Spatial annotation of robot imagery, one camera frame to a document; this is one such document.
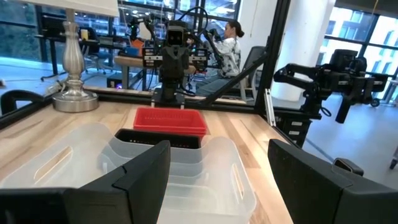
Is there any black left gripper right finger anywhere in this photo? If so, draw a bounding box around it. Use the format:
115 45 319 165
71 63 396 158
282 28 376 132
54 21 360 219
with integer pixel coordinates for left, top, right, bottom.
267 139 398 224

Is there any person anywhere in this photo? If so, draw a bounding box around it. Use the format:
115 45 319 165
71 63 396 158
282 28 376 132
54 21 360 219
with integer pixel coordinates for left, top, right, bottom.
195 19 246 97

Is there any silver table lamp white shade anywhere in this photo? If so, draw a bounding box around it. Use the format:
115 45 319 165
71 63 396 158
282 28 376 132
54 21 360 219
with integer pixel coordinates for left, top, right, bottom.
17 0 121 114

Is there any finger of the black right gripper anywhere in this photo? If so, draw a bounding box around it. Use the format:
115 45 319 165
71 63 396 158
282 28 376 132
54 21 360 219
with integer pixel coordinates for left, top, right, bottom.
160 54 175 78
174 54 190 78

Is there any white lamp cord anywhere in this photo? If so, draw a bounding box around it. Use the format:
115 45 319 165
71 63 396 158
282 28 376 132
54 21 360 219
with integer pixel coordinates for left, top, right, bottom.
43 79 68 97

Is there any white round column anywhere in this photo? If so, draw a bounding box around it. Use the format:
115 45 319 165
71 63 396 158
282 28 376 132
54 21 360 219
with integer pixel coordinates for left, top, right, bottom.
269 0 337 103

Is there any black frame post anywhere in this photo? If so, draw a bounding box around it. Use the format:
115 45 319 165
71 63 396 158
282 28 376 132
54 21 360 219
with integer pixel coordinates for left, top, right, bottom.
254 0 292 113

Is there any silver frame bracket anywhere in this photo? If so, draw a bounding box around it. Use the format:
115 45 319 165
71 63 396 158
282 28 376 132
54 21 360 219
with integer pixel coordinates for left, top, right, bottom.
263 88 277 128

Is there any clear plastic bin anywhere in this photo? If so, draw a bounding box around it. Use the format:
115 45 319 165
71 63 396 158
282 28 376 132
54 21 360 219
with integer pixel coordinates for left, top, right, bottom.
98 136 249 224
0 122 257 224

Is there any black monitor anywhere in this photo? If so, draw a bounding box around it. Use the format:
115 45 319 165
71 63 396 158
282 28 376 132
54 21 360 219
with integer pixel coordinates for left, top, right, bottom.
40 14 68 40

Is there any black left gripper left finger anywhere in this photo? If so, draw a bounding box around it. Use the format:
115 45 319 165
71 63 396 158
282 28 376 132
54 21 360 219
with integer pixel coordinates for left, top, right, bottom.
0 140 171 224

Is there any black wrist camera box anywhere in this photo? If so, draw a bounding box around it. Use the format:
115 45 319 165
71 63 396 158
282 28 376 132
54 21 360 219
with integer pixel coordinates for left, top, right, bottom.
165 20 188 47

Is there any grey office chair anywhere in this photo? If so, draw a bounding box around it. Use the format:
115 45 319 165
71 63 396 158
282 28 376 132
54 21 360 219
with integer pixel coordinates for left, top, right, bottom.
239 45 267 103

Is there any black diagonal frame brace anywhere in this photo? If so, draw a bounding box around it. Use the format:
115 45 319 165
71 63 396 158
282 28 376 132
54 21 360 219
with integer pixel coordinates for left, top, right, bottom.
200 52 269 106

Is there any black arched handle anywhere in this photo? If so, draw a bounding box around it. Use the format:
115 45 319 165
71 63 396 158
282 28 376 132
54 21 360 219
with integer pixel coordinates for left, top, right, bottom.
0 89 47 116

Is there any black equipment cabinet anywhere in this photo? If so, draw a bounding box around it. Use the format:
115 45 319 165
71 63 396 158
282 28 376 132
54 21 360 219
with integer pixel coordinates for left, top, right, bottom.
273 107 323 149

